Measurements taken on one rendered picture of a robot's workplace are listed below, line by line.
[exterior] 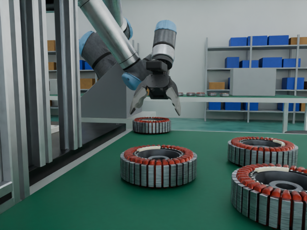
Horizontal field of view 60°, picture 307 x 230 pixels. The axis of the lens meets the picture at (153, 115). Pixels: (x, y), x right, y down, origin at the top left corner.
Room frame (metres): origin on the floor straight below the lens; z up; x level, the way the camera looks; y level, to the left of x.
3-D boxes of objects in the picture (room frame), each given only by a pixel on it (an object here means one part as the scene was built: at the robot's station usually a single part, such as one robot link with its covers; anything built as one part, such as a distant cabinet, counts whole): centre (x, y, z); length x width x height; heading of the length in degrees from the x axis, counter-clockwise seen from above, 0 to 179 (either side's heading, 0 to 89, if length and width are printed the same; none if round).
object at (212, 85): (6.64, -1.56, 0.87); 0.40 x 0.36 x 0.17; 169
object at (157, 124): (0.76, 0.00, 0.77); 0.11 x 0.11 x 0.04
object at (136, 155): (0.38, -0.01, 0.77); 0.11 x 0.11 x 0.04
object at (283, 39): (6.38, -2.88, 1.89); 0.42 x 0.42 x 0.22; 79
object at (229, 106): (6.56, -1.94, 0.38); 0.42 x 0.36 x 0.21; 171
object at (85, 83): (7.26, 1.74, 0.92); 0.40 x 0.36 x 0.27; 167
